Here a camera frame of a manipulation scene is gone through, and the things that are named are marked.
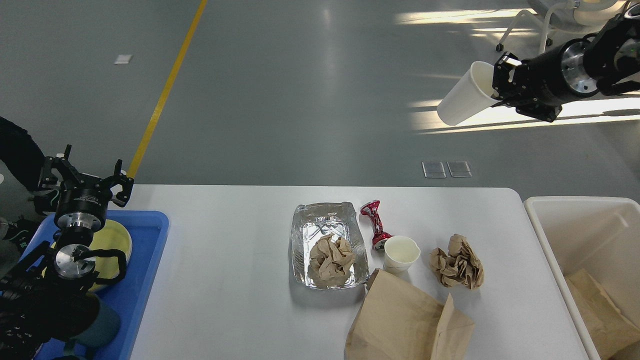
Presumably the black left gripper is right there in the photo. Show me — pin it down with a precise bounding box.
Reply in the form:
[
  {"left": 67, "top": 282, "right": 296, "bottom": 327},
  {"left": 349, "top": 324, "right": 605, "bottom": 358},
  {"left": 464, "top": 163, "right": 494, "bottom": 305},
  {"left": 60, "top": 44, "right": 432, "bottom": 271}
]
[{"left": 36, "top": 145, "right": 135, "bottom": 230}]

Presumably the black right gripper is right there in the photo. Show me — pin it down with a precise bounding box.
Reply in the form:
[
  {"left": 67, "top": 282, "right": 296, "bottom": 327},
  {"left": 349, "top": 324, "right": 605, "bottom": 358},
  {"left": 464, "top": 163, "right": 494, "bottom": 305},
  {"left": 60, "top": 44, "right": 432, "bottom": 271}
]
[{"left": 491, "top": 45, "right": 570, "bottom": 123}]

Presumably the white paper cup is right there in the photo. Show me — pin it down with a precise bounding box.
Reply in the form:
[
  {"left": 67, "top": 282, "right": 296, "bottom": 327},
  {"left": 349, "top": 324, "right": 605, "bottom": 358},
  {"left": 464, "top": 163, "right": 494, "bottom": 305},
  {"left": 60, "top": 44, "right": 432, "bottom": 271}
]
[
  {"left": 383, "top": 235, "right": 421, "bottom": 274},
  {"left": 436, "top": 61, "right": 499, "bottom": 126}
]

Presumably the yellow plate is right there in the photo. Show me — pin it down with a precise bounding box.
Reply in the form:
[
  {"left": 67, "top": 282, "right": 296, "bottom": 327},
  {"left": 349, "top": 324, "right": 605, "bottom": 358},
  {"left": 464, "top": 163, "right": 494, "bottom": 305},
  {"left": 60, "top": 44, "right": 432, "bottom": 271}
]
[{"left": 42, "top": 220, "right": 133, "bottom": 294}]

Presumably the dark green mug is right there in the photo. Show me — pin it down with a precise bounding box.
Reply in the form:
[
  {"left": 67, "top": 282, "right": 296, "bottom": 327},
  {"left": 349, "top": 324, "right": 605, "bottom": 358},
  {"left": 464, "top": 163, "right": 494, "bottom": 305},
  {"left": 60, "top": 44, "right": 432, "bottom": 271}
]
[{"left": 60, "top": 293, "right": 121, "bottom": 360}]

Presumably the brown paper ball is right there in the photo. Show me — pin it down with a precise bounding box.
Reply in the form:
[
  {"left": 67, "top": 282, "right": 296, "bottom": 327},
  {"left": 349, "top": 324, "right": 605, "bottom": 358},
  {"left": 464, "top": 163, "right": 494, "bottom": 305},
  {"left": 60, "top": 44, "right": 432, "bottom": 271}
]
[{"left": 429, "top": 234, "right": 485, "bottom": 290}]

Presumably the white paper cup front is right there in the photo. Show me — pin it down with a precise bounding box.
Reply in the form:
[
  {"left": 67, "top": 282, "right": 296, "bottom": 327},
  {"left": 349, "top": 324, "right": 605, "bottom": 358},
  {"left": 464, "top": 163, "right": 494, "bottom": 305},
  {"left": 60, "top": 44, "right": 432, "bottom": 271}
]
[{"left": 383, "top": 235, "right": 421, "bottom": 274}]

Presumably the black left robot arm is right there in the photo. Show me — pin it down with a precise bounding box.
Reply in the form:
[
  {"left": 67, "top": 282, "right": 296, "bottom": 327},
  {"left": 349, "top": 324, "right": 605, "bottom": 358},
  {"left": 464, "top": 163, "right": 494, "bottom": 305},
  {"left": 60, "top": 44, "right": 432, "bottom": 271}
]
[{"left": 1, "top": 145, "right": 135, "bottom": 360}]

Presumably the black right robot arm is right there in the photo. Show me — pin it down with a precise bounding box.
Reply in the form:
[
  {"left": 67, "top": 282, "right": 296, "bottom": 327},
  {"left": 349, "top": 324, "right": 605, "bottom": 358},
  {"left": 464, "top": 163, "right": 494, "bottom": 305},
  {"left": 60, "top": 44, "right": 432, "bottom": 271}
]
[{"left": 493, "top": 4, "right": 640, "bottom": 123}]

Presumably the blue plastic tray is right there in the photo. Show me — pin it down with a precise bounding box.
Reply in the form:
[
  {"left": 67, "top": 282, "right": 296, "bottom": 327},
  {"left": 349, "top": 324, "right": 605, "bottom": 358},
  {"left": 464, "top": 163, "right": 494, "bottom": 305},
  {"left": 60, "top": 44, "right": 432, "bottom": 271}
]
[{"left": 20, "top": 210, "right": 169, "bottom": 360}]

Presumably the white rolling chair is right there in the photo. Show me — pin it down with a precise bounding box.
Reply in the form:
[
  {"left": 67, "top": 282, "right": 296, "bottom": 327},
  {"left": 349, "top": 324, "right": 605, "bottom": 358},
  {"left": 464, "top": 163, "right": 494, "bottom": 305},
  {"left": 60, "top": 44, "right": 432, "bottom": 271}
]
[{"left": 495, "top": 0, "right": 625, "bottom": 54}]

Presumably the small grey floor plate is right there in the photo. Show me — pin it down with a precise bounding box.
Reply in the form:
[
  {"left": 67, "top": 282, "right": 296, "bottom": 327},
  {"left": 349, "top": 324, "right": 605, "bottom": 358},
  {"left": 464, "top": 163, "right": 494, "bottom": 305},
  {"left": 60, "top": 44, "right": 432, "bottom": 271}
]
[{"left": 422, "top": 161, "right": 448, "bottom": 179}]

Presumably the white plastic bin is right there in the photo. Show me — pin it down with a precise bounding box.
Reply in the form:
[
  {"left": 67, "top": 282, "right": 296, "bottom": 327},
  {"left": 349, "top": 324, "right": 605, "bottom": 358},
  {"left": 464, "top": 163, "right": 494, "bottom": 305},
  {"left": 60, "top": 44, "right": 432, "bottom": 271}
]
[{"left": 524, "top": 196, "right": 640, "bottom": 360}]

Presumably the crushed red can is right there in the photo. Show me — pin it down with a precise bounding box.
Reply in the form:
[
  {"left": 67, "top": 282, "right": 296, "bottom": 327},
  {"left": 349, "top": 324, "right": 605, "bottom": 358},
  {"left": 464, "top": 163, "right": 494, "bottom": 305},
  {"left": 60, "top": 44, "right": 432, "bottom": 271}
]
[{"left": 359, "top": 199, "right": 393, "bottom": 252}]

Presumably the aluminium foil tray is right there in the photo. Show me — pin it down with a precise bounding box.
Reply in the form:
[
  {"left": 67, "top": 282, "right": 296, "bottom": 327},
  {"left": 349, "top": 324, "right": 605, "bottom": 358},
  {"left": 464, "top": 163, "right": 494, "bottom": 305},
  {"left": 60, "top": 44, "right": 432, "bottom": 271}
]
[{"left": 290, "top": 202, "right": 370, "bottom": 290}]

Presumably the crumpled brown paper in tray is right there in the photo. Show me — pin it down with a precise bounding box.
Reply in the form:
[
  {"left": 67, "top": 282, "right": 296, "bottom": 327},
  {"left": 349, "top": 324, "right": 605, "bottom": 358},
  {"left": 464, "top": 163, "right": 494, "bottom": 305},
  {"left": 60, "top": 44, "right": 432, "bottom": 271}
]
[{"left": 310, "top": 235, "right": 355, "bottom": 281}]

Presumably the large brown paper bag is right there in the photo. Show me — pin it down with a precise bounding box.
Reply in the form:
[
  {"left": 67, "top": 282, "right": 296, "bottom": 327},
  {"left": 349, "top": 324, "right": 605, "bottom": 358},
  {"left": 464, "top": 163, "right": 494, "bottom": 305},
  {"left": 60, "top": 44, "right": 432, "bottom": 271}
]
[{"left": 344, "top": 269, "right": 475, "bottom": 360}]

